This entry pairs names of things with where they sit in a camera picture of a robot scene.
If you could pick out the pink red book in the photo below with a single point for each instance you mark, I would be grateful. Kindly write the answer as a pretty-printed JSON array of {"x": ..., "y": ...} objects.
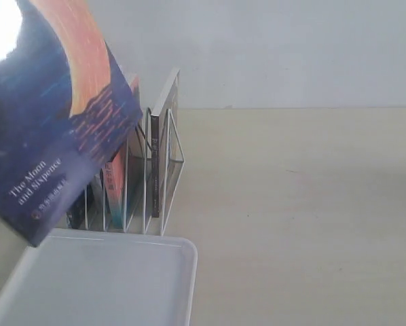
[{"x": 122, "y": 175}]

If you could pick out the blue moon book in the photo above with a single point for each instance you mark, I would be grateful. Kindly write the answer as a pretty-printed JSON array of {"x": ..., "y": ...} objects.
[{"x": 65, "y": 109}]

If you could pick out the black book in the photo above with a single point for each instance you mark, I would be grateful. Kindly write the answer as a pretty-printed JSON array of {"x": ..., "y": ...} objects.
[{"x": 76, "y": 214}]

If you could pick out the dark brown book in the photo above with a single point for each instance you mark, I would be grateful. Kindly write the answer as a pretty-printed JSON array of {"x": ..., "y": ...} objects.
[{"x": 168, "y": 99}]

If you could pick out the grey white book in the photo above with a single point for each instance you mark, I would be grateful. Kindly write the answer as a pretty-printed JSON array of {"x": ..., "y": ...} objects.
[{"x": 95, "y": 194}]

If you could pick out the white plastic tray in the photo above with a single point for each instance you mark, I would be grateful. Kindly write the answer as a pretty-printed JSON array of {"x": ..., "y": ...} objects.
[{"x": 77, "y": 277}]

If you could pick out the white wire book rack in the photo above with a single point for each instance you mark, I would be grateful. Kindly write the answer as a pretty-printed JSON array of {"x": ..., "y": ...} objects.
[{"x": 142, "y": 207}]

